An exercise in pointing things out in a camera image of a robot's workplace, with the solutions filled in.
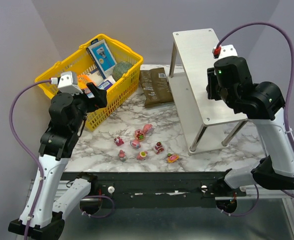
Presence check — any pink toy blue bow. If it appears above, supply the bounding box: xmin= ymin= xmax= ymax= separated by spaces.
xmin=130 ymin=139 xmax=141 ymax=149

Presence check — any pink mushroom toy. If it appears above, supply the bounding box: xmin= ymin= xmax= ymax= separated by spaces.
xmin=118 ymin=150 xmax=127 ymax=162

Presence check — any pink toy yellow top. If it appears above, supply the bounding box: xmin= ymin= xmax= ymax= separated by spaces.
xmin=136 ymin=151 xmax=148 ymax=161

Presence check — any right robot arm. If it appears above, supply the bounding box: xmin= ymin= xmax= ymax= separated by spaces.
xmin=207 ymin=56 xmax=294 ymax=190

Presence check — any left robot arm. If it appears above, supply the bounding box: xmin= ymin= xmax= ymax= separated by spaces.
xmin=8 ymin=83 xmax=107 ymax=240

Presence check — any white metal shelf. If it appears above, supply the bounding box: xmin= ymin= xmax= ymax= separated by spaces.
xmin=168 ymin=28 xmax=248 ymax=155

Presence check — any purple white box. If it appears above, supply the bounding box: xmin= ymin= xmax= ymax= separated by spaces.
xmin=98 ymin=75 xmax=116 ymax=91

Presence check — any orange snack box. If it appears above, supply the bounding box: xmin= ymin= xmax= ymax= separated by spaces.
xmin=77 ymin=74 xmax=93 ymax=89

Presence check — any white box in basket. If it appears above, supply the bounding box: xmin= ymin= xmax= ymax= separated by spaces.
xmin=87 ymin=69 xmax=104 ymax=86

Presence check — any yellow plastic basket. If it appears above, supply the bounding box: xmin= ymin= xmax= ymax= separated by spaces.
xmin=35 ymin=33 xmax=143 ymax=131

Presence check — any pink cake toy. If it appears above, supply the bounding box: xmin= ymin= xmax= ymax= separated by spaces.
xmin=114 ymin=137 xmax=124 ymax=147

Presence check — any green round melon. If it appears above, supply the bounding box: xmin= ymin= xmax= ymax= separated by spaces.
xmin=112 ymin=61 xmax=133 ymax=82

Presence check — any blue razor package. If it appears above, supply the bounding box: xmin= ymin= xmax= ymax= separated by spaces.
xmin=86 ymin=38 xmax=117 ymax=79

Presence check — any brown snack bag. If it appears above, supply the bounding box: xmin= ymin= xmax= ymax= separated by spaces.
xmin=139 ymin=67 xmax=174 ymax=108

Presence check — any pink bear strawberry toy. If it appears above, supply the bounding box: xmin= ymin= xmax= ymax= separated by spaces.
xmin=134 ymin=129 xmax=145 ymax=142

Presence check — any pink bear toy lying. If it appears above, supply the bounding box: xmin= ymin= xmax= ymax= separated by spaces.
xmin=142 ymin=123 xmax=154 ymax=135

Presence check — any red strawberry cake toy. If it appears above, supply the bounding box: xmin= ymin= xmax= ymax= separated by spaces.
xmin=153 ymin=142 xmax=164 ymax=155

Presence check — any pink toy orange plate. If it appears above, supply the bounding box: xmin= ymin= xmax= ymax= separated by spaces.
xmin=167 ymin=153 xmax=179 ymax=163

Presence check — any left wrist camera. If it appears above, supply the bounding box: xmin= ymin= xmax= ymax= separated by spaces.
xmin=50 ymin=71 xmax=83 ymax=96

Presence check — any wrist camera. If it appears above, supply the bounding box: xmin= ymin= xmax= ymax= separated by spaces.
xmin=212 ymin=44 xmax=238 ymax=60
xmin=50 ymin=71 xmax=83 ymax=96

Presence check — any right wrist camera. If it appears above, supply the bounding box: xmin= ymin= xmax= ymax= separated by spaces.
xmin=212 ymin=44 xmax=238 ymax=60

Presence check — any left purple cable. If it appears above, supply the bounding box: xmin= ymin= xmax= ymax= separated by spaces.
xmin=8 ymin=79 xmax=52 ymax=240

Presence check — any purple cable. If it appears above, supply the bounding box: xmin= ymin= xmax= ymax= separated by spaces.
xmin=215 ymin=21 xmax=294 ymax=203
xmin=8 ymin=79 xmax=52 ymax=240

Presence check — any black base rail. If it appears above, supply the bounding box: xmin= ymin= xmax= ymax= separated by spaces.
xmin=58 ymin=171 xmax=247 ymax=210

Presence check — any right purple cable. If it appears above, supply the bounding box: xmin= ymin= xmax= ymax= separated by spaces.
xmin=215 ymin=21 xmax=294 ymax=203

